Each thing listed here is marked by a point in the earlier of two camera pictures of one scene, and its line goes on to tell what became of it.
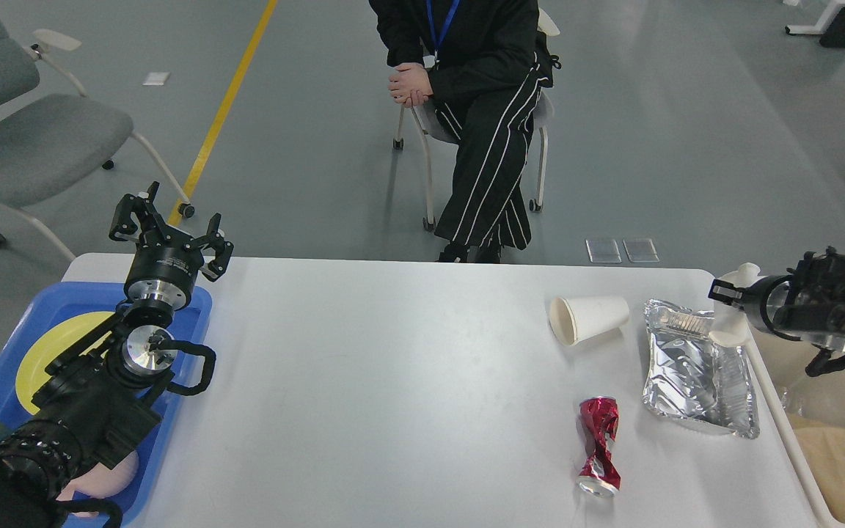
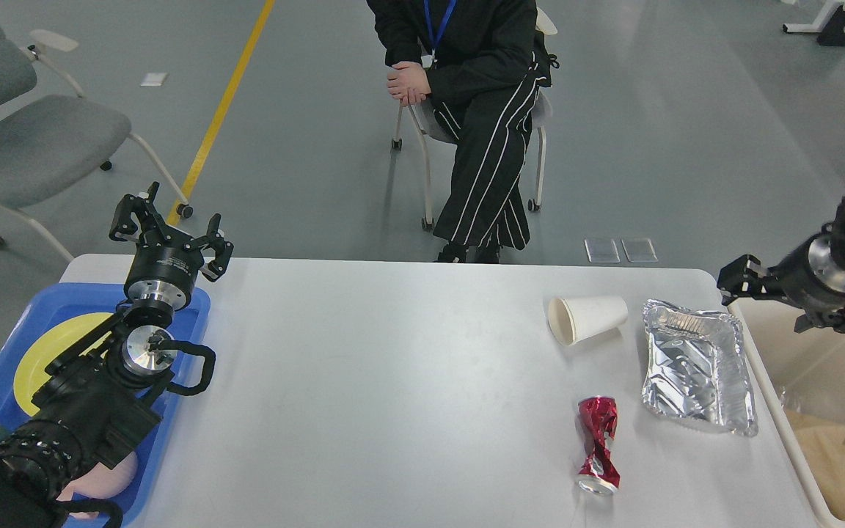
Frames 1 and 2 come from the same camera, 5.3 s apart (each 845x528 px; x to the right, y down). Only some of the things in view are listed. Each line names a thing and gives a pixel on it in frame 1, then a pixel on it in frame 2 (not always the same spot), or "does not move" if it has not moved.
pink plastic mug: [102, 482] does not move
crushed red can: [600, 477] does not move
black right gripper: [755, 301] → [813, 275]
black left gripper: [165, 265] does not move
